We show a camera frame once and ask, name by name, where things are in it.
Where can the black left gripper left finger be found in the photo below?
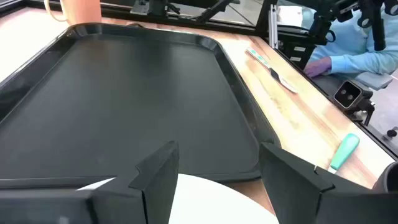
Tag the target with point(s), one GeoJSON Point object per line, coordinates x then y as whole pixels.
{"type": "Point", "coordinates": [155, 186]}

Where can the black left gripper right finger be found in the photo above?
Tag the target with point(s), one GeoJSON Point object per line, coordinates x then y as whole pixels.
{"type": "Point", "coordinates": [295, 193]}

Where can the white round plate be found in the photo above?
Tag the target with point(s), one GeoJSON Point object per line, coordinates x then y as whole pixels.
{"type": "Point", "coordinates": [211, 202]}

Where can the black bowl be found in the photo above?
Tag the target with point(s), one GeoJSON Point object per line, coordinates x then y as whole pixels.
{"type": "Point", "coordinates": [388, 179]}

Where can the orange plastic mug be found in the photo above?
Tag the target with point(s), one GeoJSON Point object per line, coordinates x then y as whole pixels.
{"type": "Point", "coordinates": [81, 11]}

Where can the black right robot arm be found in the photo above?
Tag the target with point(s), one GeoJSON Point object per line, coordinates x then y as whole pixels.
{"type": "Point", "coordinates": [157, 7]}

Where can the black plastic serving tray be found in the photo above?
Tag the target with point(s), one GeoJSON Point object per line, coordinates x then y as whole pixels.
{"type": "Point", "coordinates": [124, 102]}

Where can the person's hand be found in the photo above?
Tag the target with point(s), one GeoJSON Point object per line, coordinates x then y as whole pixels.
{"type": "Point", "coordinates": [318, 67]}

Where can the black box with white labels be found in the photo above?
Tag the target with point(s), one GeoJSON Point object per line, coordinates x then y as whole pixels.
{"type": "Point", "coordinates": [289, 46]}

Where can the person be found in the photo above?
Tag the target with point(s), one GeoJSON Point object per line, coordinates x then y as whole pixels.
{"type": "Point", "coordinates": [354, 46]}

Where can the white paper sheet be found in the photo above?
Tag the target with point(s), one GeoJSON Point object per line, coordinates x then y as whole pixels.
{"type": "Point", "coordinates": [289, 15]}

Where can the silver-faced table-level camera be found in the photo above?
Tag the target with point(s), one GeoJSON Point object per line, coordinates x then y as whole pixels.
{"type": "Point", "coordinates": [347, 95]}

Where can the silver aluminium post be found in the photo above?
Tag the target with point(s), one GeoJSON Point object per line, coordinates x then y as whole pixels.
{"type": "Point", "coordinates": [273, 28]}

